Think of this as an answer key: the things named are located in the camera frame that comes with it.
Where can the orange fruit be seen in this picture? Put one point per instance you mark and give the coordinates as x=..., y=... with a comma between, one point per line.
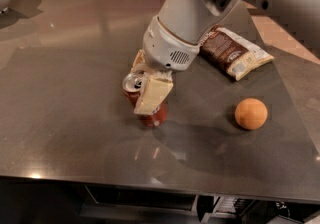
x=251, y=114

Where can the open drawer under counter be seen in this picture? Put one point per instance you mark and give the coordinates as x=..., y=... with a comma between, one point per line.
x=129, y=204

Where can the brown white chip bag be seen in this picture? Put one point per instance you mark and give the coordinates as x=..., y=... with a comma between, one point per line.
x=232, y=53

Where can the red coke can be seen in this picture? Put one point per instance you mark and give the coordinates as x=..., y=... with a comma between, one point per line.
x=146, y=94

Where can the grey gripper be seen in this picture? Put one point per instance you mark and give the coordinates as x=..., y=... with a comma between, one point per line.
x=164, y=50

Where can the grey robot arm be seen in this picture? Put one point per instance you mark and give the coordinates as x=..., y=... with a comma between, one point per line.
x=189, y=20

